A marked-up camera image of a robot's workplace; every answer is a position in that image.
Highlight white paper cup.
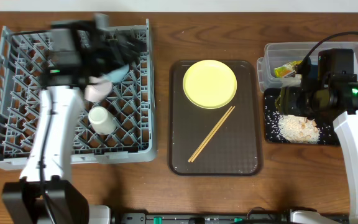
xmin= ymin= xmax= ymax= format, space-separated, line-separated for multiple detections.
xmin=88 ymin=106 xmax=117 ymax=135

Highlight clear plastic waste bin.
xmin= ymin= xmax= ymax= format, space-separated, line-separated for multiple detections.
xmin=257 ymin=42 xmax=358 ymax=92

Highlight light blue bowl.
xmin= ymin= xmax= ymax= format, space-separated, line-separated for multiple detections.
xmin=102 ymin=64 xmax=130 ymax=83

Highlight pink small bowl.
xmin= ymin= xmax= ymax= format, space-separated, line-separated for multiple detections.
xmin=84 ymin=77 xmax=112 ymax=103

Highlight black rectangular waste bin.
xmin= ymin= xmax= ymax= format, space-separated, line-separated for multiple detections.
xmin=263 ymin=88 xmax=341 ymax=146

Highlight yellow round plate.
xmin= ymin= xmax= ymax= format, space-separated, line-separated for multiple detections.
xmin=183 ymin=60 xmax=237 ymax=110

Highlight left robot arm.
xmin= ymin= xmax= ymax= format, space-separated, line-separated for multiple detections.
xmin=2 ymin=20 xmax=146 ymax=224

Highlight food scraps in bowl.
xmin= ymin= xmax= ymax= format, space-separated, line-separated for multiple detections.
xmin=264 ymin=95 xmax=332 ymax=144

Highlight grey plastic dishwasher rack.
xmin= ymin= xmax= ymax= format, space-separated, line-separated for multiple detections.
xmin=0 ymin=24 xmax=157 ymax=170

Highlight dark brown serving tray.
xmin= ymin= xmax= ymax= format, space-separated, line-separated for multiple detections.
xmin=168 ymin=60 xmax=263 ymax=176

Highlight green orange snack wrapper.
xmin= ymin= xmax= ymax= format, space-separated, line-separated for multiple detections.
xmin=274 ymin=60 xmax=302 ymax=78

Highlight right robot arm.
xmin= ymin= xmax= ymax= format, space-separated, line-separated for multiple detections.
xmin=275 ymin=49 xmax=358 ymax=223

